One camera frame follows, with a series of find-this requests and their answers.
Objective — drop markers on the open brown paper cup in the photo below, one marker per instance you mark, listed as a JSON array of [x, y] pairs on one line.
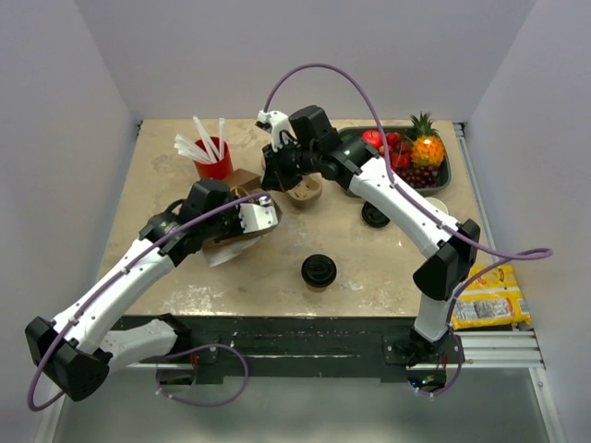
[[438, 204]]

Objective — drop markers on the bunch of dark red grapes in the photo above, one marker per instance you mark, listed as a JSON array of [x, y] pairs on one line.
[[421, 177]]

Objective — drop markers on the aluminium frame rail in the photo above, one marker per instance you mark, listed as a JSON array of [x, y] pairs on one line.
[[504, 349]]

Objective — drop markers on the grey fruit tray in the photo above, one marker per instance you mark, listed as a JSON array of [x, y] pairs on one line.
[[445, 168]]

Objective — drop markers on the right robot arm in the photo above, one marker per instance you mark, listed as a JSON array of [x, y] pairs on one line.
[[306, 143]]

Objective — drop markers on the pineapple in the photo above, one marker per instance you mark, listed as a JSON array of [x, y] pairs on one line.
[[428, 149]]

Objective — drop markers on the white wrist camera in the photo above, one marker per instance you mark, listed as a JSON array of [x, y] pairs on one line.
[[259, 216], [274, 123]]

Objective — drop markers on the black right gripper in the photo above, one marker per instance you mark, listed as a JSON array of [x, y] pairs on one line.
[[275, 177]]

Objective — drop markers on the brown paper coffee cup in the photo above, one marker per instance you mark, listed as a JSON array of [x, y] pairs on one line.
[[318, 286]]

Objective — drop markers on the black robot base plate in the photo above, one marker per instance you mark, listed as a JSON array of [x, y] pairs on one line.
[[331, 347]]

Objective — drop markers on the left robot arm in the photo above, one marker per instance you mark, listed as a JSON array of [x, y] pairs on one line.
[[79, 348]]

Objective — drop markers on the yellow snack bag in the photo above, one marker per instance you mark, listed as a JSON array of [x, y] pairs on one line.
[[493, 299]]

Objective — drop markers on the black coffee cup lid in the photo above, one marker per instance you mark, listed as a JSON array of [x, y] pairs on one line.
[[318, 267]]

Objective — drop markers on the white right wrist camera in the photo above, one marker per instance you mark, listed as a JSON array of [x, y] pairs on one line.
[[274, 123]]

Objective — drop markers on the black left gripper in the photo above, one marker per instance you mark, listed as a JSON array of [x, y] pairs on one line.
[[238, 229]]

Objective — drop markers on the brown paper bag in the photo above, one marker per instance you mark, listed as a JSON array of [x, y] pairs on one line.
[[242, 183]]

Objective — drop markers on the red apple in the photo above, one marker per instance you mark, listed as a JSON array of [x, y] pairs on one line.
[[373, 138]]

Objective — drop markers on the red straw holder cup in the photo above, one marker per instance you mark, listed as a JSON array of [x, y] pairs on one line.
[[218, 169]]

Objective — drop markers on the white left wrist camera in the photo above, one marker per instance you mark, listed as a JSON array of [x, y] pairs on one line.
[[259, 216]]

